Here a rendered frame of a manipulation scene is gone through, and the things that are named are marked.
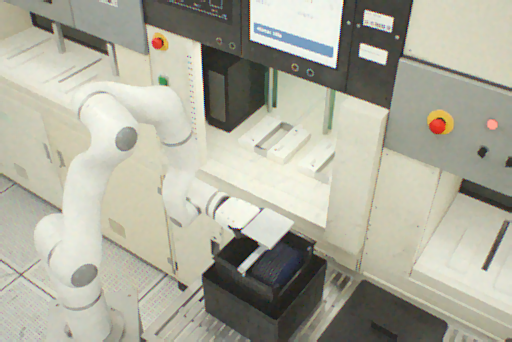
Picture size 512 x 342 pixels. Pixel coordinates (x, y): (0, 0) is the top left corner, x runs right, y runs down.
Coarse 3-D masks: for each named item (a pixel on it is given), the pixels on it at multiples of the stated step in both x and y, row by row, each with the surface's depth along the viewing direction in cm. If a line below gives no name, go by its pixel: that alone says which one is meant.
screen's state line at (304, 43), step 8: (256, 24) 159; (256, 32) 161; (264, 32) 159; (272, 32) 158; (280, 32) 156; (288, 32) 155; (280, 40) 158; (288, 40) 156; (296, 40) 154; (304, 40) 153; (304, 48) 154; (312, 48) 153; (320, 48) 151; (328, 48) 150; (328, 56) 151
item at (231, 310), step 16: (320, 256) 172; (208, 272) 168; (320, 272) 168; (208, 288) 167; (304, 288) 162; (320, 288) 175; (208, 304) 172; (224, 304) 166; (240, 304) 160; (288, 304) 178; (304, 304) 168; (224, 320) 172; (240, 320) 165; (256, 320) 160; (272, 320) 154; (288, 320) 161; (256, 336) 165; (272, 336) 159; (288, 336) 167
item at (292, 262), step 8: (296, 256) 164; (288, 264) 161; (296, 264) 167; (280, 272) 158; (288, 272) 164; (280, 280) 161; (288, 280) 167; (280, 288) 164; (288, 296) 174; (280, 304) 171
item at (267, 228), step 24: (264, 216) 159; (240, 240) 170; (264, 240) 152; (288, 240) 171; (312, 240) 166; (216, 264) 163; (240, 264) 177; (240, 288) 162; (264, 288) 152; (288, 288) 162; (264, 312) 161
